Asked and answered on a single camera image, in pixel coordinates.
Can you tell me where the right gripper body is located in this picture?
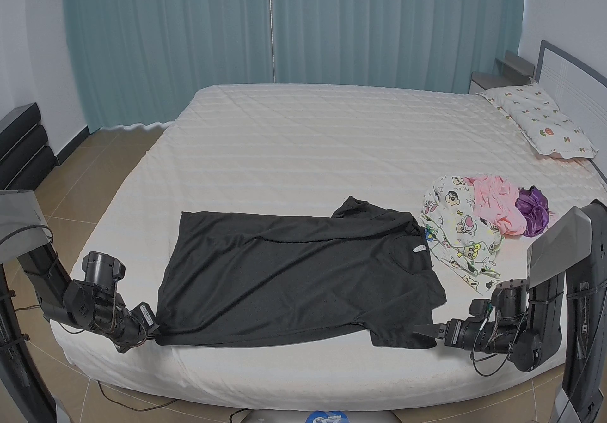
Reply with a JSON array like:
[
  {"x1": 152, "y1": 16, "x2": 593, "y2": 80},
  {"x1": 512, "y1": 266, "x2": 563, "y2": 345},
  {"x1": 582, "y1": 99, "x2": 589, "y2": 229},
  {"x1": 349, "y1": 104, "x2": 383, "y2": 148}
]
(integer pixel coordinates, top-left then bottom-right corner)
[{"x1": 439, "y1": 318, "x2": 481, "y2": 350}]

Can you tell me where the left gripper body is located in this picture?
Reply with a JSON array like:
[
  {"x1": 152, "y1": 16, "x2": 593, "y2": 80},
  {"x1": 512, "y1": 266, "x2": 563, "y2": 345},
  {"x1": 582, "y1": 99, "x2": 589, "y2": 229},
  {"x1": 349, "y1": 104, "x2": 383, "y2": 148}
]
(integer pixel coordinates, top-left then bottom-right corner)
[{"x1": 116, "y1": 312, "x2": 160, "y2": 353}]

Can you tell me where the black T-shirt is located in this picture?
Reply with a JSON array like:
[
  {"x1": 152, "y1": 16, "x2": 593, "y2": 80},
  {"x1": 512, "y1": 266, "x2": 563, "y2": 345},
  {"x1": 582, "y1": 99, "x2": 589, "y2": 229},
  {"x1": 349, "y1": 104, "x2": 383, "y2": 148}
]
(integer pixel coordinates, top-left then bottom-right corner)
[{"x1": 154, "y1": 196, "x2": 448, "y2": 349}]

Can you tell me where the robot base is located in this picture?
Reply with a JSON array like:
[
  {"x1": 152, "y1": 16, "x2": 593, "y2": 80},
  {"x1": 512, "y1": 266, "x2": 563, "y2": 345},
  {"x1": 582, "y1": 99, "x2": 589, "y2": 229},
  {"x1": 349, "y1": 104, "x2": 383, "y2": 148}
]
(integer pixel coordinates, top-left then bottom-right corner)
[{"x1": 228, "y1": 407, "x2": 400, "y2": 423}]

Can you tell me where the bed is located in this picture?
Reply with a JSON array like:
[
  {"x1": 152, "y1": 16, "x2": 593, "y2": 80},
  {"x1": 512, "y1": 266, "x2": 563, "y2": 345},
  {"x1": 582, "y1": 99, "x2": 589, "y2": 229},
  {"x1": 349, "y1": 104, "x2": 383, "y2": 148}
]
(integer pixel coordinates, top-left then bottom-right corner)
[{"x1": 47, "y1": 39, "x2": 607, "y2": 411}]

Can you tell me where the white printed garment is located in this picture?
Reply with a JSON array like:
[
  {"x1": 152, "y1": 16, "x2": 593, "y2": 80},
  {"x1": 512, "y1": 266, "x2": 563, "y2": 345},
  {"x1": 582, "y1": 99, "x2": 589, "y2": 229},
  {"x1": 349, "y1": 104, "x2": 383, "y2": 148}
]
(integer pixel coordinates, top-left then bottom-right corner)
[{"x1": 420, "y1": 173, "x2": 506, "y2": 297}]

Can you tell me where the pink garment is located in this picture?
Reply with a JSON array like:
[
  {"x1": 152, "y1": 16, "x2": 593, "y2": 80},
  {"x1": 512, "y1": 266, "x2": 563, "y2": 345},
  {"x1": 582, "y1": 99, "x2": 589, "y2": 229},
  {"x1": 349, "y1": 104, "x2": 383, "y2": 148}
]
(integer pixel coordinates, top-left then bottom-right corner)
[{"x1": 464, "y1": 173, "x2": 528, "y2": 238}]

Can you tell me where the purple garment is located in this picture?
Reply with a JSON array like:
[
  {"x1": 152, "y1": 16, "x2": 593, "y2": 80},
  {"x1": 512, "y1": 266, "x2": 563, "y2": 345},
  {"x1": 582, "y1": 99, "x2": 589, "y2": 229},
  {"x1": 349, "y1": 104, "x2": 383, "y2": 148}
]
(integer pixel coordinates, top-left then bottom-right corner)
[{"x1": 516, "y1": 185, "x2": 551, "y2": 238}]

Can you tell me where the black chest of drawers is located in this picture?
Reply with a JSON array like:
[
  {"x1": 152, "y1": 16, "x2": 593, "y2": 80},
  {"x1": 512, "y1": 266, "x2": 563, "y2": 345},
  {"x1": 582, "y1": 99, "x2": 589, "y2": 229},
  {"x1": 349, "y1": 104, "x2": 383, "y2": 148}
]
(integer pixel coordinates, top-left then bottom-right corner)
[{"x1": 0, "y1": 102, "x2": 58, "y2": 192}]

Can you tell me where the white printed pillow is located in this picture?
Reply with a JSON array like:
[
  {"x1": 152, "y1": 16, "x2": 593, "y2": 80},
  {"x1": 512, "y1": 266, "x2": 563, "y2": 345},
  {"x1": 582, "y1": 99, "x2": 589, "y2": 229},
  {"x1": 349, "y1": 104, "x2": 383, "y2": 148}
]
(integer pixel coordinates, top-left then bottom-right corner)
[{"x1": 476, "y1": 82, "x2": 599, "y2": 160}]

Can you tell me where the grey bedside table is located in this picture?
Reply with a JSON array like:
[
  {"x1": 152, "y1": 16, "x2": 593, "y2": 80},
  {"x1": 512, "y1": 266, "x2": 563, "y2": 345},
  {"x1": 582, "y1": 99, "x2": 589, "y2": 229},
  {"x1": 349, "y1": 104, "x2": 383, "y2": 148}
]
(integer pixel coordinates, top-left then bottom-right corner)
[{"x1": 469, "y1": 51, "x2": 537, "y2": 95}]

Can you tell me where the blue-green curtain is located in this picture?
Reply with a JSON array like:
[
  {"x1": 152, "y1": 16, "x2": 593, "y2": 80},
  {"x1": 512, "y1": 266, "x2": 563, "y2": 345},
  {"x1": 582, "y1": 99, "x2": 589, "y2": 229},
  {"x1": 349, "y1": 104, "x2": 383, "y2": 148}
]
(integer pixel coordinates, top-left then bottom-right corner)
[
  {"x1": 62, "y1": 0, "x2": 276, "y2": 134},
  {"x1": 270, "y1": 0, "x2": 528, "y2": 96}
]

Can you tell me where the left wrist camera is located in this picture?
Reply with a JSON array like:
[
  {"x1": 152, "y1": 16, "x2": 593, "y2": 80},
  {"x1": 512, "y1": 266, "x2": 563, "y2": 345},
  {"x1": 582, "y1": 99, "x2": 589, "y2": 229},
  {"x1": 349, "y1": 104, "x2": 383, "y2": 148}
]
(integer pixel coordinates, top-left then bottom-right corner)
[{"x1": 138, "y1": 302, "x2": 160, "y2": 332}]

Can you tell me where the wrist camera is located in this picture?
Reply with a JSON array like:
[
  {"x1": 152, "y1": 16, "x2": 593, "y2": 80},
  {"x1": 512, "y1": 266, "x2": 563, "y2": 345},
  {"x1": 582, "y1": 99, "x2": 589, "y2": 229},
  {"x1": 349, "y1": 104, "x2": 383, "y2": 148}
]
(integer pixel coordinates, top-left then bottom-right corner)
[
  {"x1": 138, "y1": 302, "x2": 160, "y2": 332},
  {"x1": 469, "y1": 299, "x2": 494, "y2": 323}
]

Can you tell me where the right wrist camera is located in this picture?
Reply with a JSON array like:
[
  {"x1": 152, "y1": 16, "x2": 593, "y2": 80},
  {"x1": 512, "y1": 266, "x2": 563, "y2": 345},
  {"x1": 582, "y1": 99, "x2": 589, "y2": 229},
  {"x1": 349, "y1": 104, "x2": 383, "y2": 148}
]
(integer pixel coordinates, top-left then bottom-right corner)
[{"x1": 469, "y1": 299, "x2": 494, "y2": 323}]

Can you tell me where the black cable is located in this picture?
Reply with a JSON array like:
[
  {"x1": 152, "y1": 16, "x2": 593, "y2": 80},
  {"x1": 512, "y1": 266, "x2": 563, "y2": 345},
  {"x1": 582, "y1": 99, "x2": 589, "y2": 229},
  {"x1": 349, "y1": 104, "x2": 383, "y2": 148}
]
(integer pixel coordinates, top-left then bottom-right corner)
[
  {"x1": 97, "y1": 380, "x2": 172, "y2": 413},
  {"x1": 470, "y1": 347, "x2": 512, "y2": 377}
]

